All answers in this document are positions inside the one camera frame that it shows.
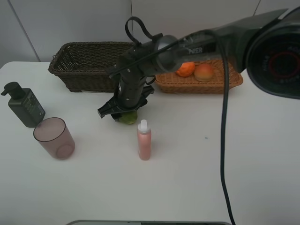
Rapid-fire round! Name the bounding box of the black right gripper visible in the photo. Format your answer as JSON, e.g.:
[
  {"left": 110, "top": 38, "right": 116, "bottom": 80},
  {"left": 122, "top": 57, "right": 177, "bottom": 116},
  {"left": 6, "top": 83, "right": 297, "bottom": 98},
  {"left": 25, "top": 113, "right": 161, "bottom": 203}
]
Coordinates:
[{"left": 97, "top": 70, "right": 154, "bottom": 122}]

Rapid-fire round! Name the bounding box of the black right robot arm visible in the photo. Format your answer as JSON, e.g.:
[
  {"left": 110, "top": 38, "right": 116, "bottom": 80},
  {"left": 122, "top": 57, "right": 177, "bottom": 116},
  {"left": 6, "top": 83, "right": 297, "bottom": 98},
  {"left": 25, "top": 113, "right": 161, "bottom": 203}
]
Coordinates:
[{"left": 98, "top": 8, "right": 300, "bottom": 120}]

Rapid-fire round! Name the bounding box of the light brown wicker basket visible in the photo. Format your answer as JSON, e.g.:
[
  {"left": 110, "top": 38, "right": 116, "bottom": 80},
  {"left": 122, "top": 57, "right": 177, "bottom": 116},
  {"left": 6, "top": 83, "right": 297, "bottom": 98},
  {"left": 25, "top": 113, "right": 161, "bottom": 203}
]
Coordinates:
[{"left": 153, "top": 58, "right": 244, "bottom": 95}]

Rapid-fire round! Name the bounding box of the pink spray bottle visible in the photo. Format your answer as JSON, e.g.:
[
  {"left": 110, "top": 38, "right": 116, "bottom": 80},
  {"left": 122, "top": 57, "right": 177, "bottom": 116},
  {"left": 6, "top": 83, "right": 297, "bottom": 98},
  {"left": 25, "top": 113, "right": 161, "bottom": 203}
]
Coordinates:
[{"left": 137, "top": 120, "right": 151, "bottom": 161}]

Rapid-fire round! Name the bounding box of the dark brown wicker basket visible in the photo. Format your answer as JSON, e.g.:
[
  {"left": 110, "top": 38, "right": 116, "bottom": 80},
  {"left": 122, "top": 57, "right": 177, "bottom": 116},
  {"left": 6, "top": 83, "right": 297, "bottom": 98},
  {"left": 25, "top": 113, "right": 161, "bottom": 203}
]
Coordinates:
[{"left": 48, "top": 42, "right": 133, "bottom": 93}]

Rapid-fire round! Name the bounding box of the orange tangerine fruit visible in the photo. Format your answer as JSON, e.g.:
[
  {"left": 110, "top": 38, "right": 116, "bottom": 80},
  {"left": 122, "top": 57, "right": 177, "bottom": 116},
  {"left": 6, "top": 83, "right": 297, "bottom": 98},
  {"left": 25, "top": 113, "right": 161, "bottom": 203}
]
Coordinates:
[{"left": 176, "top": 62, "right": 195, "bottom": 77}]

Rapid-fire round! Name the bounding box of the translucent pink plastic cup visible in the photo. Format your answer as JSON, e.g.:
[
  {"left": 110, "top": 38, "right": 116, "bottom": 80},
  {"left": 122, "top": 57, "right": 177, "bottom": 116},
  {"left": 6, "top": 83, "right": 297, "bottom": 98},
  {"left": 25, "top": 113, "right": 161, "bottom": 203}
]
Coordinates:
[{"left": 33, "top": 117, "right": 75, "bottom": 160}]

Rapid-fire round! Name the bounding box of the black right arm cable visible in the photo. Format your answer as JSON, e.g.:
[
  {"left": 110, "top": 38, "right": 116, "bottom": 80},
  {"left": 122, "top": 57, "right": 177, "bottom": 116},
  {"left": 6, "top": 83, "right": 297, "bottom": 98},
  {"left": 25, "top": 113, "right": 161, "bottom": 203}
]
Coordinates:
[{"left": 109, "top": 16, "right": 236, "bottom": 225}]

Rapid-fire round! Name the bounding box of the red yellow peach fruit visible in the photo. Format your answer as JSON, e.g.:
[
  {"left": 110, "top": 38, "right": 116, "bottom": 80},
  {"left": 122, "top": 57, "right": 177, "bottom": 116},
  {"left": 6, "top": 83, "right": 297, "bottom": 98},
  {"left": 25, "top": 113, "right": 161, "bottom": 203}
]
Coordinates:
[{"left": 194, "top": 64, "right": 214, "bottom": 82}]

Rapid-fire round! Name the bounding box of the dark green pump bottle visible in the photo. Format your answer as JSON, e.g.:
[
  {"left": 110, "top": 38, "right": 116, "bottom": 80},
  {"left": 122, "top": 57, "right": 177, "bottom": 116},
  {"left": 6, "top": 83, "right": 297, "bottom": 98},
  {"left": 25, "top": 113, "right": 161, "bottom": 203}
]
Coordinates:
[{"left": 1, "top": 82, "right": 45, "bottom": 128}]

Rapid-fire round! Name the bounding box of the green mango fruit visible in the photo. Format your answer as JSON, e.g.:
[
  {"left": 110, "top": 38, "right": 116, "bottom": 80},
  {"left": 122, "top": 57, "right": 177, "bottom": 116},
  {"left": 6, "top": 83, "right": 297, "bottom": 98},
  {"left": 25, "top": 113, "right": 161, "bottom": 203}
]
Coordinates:
[{"left": 119, "top": 111, "right": 138, "bottom": 125}]

